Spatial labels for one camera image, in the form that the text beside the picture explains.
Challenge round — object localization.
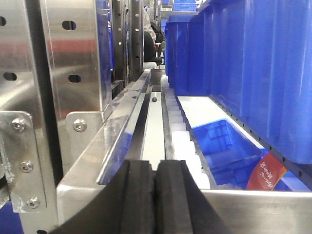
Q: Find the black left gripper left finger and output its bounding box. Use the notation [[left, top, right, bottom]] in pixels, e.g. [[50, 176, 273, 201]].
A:
[[52, 160, 155, 234]]

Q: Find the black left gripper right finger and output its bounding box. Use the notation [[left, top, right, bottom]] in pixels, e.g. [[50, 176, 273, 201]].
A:
[[155, 160, 231, 234]]

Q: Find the large blue plastic bin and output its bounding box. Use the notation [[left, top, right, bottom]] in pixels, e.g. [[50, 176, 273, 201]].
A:
[[190, 0, 312, 164]]

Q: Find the blue bin on lower shelf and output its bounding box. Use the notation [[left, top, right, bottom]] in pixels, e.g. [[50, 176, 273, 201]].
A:
[[193, 119, 268, 190]]

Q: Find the blue bin behind on rack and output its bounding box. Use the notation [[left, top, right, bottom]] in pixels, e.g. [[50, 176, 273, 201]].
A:
[[165, 15, 194, 89]]

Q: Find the white roller track strip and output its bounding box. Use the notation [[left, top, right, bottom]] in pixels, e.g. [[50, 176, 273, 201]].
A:
[[161, 75, 211, 189]]

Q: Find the red snack package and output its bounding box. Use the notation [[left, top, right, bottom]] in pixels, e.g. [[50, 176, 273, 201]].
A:
[[246, 153, 288, 191]]

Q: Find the seated person in background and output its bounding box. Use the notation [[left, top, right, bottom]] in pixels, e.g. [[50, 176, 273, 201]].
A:
[[142, 9, 164, 65]]

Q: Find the stainless steel rack frame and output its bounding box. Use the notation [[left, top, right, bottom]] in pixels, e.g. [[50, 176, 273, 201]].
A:
[[58, 76, 312, 234]]

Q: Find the steel upright post with bracket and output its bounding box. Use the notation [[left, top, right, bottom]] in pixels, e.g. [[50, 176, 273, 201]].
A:
[[0, 0, 111, 234]]

